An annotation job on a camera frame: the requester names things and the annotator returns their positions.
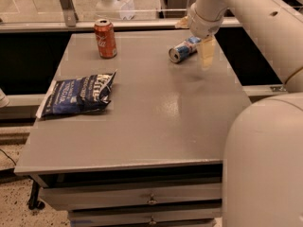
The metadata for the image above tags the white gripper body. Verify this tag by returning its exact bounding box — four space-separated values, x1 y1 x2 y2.
187 4 223 39

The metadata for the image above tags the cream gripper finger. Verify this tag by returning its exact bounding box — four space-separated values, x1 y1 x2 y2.
197 36 216 70
175 16 188 29

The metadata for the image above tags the blue silver redbull can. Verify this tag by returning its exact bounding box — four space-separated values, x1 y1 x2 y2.
169 36 201 63

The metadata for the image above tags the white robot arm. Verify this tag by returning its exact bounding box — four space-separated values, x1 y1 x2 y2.
187 0 303 227

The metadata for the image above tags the orange coca-cola can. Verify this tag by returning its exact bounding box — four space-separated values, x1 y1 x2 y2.
94 19 117 59

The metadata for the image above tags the blue chips bag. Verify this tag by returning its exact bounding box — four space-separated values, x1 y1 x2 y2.
36 72 116 118

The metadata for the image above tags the grey drawer cabinet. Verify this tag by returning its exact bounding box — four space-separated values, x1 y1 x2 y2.
15 30 250 214

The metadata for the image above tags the top grey drawer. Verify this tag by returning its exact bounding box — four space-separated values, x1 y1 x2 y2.
40 183 222 211

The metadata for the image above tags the grey drawer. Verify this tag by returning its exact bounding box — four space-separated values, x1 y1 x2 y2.
40 183 222 211
68 205 221 227

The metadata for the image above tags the black caster wheel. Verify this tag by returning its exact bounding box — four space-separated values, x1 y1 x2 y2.
27 182 45 210

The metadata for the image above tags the white pedestal base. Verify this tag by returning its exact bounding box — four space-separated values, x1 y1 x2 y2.
95 0 135 20

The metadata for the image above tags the left metal rail bracket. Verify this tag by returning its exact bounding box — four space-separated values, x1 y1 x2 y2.
60 0 78 27

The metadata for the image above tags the black floor cable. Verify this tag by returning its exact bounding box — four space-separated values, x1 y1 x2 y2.
0 148 17 166

